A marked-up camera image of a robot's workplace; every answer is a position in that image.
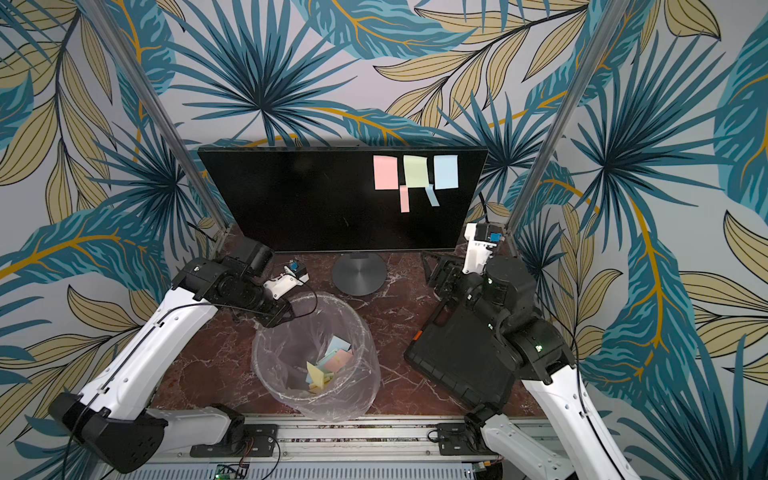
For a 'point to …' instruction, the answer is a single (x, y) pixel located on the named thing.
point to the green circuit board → (221, 474)
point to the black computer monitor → (345, 200)
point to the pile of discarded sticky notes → (333, 362)
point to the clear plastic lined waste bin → (281, 352)
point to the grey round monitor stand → (359, 274)
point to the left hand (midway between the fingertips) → (283, 316)
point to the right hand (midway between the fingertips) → (432, 254)
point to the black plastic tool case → (455, 346)
